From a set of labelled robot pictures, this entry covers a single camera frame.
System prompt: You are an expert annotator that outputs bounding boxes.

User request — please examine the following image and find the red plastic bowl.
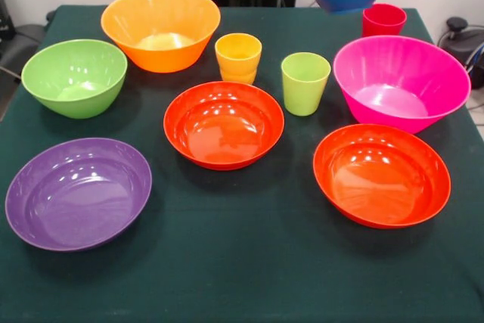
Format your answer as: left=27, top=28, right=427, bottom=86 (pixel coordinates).
left=163, top=80, right=286, bottom=171
left=312, top=123, right=452, bottom=230

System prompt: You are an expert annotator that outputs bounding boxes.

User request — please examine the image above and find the red plastic cup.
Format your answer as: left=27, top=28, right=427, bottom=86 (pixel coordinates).
left=361, top=3, right=408, bottom=39

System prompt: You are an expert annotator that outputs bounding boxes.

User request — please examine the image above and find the pink plastic bowl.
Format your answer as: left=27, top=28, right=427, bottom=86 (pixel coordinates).
left=332, top=35, right=472, bottom=135

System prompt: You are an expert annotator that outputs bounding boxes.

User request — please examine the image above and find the green plastic cup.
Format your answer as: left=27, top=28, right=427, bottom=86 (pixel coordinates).
left=280, top=51, right=332, bottom=116

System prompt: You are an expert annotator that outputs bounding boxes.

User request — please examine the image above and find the yellow plastic cup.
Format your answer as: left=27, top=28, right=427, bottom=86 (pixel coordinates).
left=214, top=33, right=263, bottom=85

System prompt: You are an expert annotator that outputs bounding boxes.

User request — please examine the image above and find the orange plastic bowl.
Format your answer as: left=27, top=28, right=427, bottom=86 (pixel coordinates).
left=100, top=0, right=222, bottom=74

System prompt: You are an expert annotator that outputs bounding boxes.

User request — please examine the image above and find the dark green tablecloth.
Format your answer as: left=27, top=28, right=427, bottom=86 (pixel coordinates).
left=0, top=4, right=484, bottom=323

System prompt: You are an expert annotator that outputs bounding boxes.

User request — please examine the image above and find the green plastic bowl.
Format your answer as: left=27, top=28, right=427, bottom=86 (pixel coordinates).
left=20, top=38, right=129, bottom=120

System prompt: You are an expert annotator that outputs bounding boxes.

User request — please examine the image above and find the purple plastic bowl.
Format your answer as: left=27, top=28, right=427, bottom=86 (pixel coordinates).
left=5, top=137, right=154, bottom=253

